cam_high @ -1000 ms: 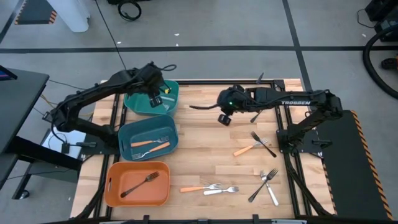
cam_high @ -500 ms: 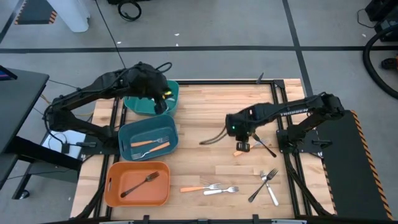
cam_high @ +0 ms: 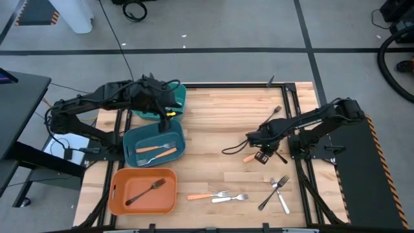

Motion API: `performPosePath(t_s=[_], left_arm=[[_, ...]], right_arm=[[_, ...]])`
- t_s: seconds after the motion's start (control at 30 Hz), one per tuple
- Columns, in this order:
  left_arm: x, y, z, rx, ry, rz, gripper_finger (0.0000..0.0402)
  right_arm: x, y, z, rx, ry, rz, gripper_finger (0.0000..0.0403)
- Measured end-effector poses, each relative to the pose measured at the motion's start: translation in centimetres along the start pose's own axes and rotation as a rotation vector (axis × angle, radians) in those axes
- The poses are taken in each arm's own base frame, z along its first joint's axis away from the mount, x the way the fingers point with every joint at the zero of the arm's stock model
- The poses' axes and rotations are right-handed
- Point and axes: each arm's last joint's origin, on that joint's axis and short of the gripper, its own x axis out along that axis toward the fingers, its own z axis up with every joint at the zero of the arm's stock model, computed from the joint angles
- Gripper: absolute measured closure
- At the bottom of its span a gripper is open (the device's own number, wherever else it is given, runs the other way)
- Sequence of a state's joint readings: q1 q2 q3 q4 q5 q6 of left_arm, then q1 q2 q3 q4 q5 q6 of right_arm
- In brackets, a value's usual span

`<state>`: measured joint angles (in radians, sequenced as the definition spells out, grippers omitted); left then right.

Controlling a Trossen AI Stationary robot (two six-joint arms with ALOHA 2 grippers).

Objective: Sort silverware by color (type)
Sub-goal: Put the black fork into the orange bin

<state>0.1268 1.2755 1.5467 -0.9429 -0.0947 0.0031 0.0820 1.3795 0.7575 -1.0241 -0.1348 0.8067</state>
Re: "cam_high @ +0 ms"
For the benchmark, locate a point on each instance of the black equipment case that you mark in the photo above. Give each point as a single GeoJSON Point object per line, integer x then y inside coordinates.
{"type": "Point", "coordinates": [401, 13]}

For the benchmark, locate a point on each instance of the white flat box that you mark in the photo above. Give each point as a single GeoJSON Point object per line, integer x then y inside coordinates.
{"type": "Point", "coordinates": [77, 145]}

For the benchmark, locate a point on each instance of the light teal plastic bin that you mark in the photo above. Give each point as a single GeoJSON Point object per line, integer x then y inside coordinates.
{"type": "Point", "coordinates": [182, 97]}

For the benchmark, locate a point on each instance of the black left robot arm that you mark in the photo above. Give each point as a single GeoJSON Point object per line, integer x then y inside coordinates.
{"type": "Point", "coordinates": [90, 100]}

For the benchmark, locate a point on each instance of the yellow tape tag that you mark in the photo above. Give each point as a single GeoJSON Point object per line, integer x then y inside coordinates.
{"type": "Point", "coordinates": [171, 113]}

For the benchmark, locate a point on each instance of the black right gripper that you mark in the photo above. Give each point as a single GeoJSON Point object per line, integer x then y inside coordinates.
{"type": "Point", "coordinates": [265, 137]}

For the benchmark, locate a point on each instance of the white pillar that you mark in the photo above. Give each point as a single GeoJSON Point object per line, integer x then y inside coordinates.
{"type": "Point", "coordinates": [74, 16]}

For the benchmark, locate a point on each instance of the orange plastic bin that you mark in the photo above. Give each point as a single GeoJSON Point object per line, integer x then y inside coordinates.
{"type": "Point", "coordinates": [142, 207]}

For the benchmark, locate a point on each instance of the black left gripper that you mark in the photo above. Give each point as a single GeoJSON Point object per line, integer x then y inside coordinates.
{"type": "Point", "coordinates": [165, 106]}

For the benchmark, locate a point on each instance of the dark teal plastic bin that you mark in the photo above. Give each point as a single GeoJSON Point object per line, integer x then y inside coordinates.
{"type": "Point", "coordinates": [174, 158]}

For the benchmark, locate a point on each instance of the black hazard striped mat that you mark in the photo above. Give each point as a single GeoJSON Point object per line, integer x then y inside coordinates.
{"type": "Point", "coordinates": [35, 13]}
{"type": "Point", "coordinates": [365, 200]}

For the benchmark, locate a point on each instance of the dark grey desk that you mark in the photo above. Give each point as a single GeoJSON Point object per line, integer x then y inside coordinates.
{"type": "Point", "coordinates": [19, 113]}

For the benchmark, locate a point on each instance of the small black charger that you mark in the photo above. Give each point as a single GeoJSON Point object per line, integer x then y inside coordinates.
{"type": "Point", "coordinates": [68, 154]}

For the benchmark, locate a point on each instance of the blue screen device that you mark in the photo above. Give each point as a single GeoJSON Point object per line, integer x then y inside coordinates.
{"type": "Point", "coordinates": [6, 77]}

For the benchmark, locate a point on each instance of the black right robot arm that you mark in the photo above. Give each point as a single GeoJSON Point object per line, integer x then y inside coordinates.
{"type": "Point", "coordinates": [317, 119]}

